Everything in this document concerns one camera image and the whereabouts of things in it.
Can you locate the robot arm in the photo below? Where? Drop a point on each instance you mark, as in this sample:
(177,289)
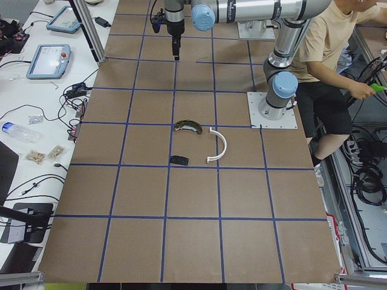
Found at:
(284,22)

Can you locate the blue teach pendant far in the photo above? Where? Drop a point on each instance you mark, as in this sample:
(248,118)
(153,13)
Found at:
(64,21)

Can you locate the white curved plastic part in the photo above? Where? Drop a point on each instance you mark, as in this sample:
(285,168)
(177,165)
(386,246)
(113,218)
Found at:
(221,146)

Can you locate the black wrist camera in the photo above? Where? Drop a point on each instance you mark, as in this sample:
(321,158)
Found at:
(157,21)

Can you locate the green brake shoe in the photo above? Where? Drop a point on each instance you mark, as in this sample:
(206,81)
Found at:
(188,125)

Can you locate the person in beige shirt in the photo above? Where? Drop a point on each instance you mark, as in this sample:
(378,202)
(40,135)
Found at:
(319,92)

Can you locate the clear plastic bottle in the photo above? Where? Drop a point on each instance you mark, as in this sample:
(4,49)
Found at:
(20,133)

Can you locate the blue teach pendant near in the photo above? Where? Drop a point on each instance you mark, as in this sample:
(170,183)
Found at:
(49,61)

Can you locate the black power adapter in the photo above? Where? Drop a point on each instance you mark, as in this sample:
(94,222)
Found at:
(102,22)

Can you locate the black brake pad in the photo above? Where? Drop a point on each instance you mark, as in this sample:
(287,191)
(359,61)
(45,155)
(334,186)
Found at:
(179,160)

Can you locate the aluminium frame post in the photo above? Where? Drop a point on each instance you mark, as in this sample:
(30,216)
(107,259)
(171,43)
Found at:
(85,20)

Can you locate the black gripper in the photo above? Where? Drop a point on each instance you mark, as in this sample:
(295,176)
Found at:
(174,28)

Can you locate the bag of small parts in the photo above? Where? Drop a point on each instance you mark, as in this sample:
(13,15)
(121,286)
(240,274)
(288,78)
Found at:
(35,156)

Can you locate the blue teach pendant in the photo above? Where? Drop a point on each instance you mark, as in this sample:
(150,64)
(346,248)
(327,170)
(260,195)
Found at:
(49,61)
(64,21)

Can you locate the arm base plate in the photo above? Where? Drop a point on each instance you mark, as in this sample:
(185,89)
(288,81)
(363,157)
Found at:
(256,30)
(263,116)

